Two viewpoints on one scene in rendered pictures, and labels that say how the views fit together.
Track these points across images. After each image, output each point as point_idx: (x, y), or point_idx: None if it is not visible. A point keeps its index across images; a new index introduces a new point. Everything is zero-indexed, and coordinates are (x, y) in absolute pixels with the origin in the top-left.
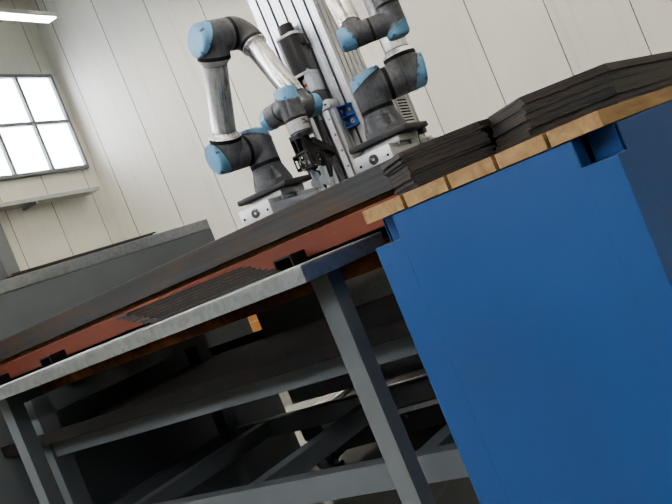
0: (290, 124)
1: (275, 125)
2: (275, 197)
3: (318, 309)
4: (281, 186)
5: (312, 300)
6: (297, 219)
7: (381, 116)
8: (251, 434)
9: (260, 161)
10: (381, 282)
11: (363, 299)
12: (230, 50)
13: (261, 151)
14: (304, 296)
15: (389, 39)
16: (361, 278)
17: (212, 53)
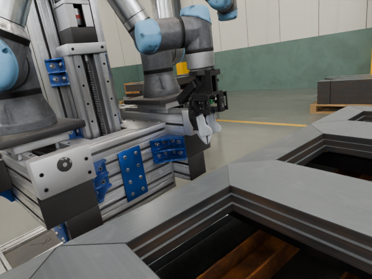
0: (209, 55)
1: (166, 47)
2: (68, 141)
3: (180, 278)
4: (78, 128)
5: (176, 269)
6: None
7: (174, 77)
8: None
9: (29, 87)
10: (243, 228)
11: (226, 249)
12: None
13: (32, 74)
14: (167, 268)
15: (228, 17)
16: (230, 228)
17: None
